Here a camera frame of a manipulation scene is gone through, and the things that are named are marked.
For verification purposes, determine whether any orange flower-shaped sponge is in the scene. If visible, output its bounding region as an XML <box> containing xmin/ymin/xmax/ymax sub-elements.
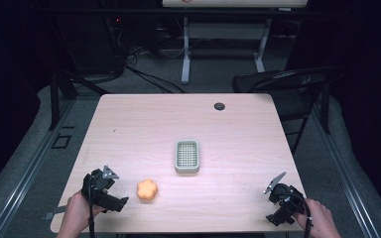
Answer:
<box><xmin>136</xmin><ymin>178</ymin><xmax>159</xmax><ymax>201</ymax></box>

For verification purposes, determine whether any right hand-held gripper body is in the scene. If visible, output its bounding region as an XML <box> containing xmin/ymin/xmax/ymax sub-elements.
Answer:
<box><xmin>263</xmin><ymin>171</ymin><xmax>308</xmax><ymax>216</ymax></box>

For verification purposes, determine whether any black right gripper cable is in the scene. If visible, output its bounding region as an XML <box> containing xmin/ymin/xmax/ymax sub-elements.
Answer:
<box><xmin>286</xmin><ymin>191</ymin><xmax>315</xmax><ymax>238</ymax></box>

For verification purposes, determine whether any white-legged desk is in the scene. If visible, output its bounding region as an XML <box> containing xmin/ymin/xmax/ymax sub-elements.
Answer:
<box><xmin>161</xmin><ymin>0</ymin><xmax>310</xmax><ymax>85</ymax></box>

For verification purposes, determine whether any person's right hand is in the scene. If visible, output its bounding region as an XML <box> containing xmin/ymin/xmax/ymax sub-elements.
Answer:
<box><xmin>293</xmin><ymin>197</ymin><xmax>338</xmax><ymax>238</ymax></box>

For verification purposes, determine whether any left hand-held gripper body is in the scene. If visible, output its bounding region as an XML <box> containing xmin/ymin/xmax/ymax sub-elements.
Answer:
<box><xmin>80</xmin><ymin>165</ymin><xmax>120</xmax><ymax>213</ymax></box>

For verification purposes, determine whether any black metal stand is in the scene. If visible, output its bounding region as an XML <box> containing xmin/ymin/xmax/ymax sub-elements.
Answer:
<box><xmin>47</xmin><ymin>69</ymin><xmax>111</xmax><ymax>132</ymax></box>

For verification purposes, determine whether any black folding chair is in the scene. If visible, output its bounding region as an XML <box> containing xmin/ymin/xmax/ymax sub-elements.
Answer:
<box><xmin>231</xmin><ymin>65</ymin><xmax>344</xmax><ymax>155</ymax></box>

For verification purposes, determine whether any grey slotted soap dish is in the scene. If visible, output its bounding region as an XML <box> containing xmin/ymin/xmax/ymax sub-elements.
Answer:
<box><xmin>174</xmin><ymin>139</ymin><xmax>200</xmax><ymax>175</ymax></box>

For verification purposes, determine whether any person's left hand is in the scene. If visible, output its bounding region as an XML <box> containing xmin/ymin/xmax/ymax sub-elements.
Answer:
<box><xmin>65</xmin><ymin>189</ymin><xmax>107</xmax><ymax>231</ymax></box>

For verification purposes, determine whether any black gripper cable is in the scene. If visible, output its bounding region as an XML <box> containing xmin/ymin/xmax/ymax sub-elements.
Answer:
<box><xmin>87</xmin><ymin>184</ymin><xmax>96</xmax><ymax>238</ymax></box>
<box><xmin>286</xmin><ymin>191</ymin><xmax>315</xmax><ymax>238</ymax></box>

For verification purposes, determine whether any black floor cable bundle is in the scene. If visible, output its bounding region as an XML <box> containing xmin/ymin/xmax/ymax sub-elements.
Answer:
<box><xmin>124</xmin><ymin>46</ymin><xmax>187</xmax><ymax>94</ymax></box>

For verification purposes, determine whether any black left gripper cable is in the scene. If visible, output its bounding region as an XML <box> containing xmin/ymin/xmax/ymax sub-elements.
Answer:
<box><xmin>87</xmin><ymin>184</ymin><xmax>96</xmax><ymax>238</ymax></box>

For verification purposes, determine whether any metal floor rail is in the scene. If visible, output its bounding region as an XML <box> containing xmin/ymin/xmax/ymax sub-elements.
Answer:
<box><xmin>0</xmin><ymin>98</ymin><xmax>77</xmax><ymax>238</ymax></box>
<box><xmin>311</xmin><ymin>104</ymin><xmax>381</xmax><ymax>238</ymax></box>

